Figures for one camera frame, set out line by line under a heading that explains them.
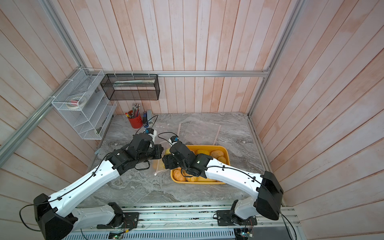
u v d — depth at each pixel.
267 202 0.39
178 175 0.83
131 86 1.04
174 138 0.66
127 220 0.72
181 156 0.54
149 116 1.10
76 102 0.74
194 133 1.09
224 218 0.73
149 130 0.66
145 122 1.11
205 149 0.96
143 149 0.57
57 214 0.39
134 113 1.05
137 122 1.07
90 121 0.78
